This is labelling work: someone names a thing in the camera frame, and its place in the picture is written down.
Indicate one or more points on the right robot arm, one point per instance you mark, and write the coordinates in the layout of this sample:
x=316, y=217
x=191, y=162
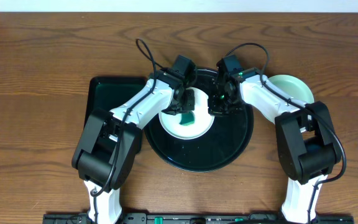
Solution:
x=309, y=151

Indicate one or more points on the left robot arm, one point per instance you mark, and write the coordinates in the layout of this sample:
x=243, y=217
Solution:
x=105, y=153

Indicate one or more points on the green scrubbing sponge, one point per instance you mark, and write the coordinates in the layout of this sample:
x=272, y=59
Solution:
x=187, y=118

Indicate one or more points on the black rectangular tray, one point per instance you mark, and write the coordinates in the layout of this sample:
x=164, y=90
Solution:
x=107, y=92

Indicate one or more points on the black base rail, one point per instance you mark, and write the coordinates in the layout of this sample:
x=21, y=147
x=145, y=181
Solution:
x=142, y=218

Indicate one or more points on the white plate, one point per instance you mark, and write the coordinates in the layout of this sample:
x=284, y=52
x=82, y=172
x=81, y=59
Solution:
x=203, y=120

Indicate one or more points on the mint green plate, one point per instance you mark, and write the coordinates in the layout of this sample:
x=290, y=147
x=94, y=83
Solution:
x=293, y=86

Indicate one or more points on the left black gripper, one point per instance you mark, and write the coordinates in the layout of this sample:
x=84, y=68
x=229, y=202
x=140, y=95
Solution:
x=182, y=104

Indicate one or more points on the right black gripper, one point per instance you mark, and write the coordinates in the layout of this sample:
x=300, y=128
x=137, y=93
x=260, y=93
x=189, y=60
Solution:
x=214, y=109

